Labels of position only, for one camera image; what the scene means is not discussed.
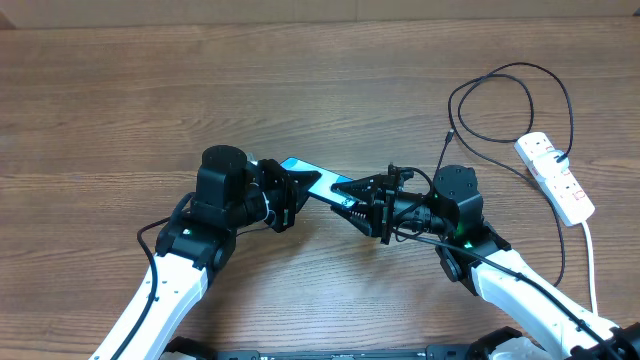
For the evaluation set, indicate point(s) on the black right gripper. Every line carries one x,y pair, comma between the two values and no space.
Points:
379,193

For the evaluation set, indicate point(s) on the white power strip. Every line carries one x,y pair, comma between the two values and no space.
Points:
567,196

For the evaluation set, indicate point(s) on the white charger plug adapter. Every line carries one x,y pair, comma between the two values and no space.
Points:
549,165

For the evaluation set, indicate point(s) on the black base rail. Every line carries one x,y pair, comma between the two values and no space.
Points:
182,348

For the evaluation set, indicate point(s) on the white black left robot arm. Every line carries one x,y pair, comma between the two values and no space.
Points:
197,240

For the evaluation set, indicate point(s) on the blue Galaxy smartphone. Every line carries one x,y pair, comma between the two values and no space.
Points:
321,190

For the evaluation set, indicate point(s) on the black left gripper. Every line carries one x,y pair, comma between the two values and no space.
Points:
291,199

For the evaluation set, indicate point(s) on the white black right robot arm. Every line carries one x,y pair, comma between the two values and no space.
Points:
450,217

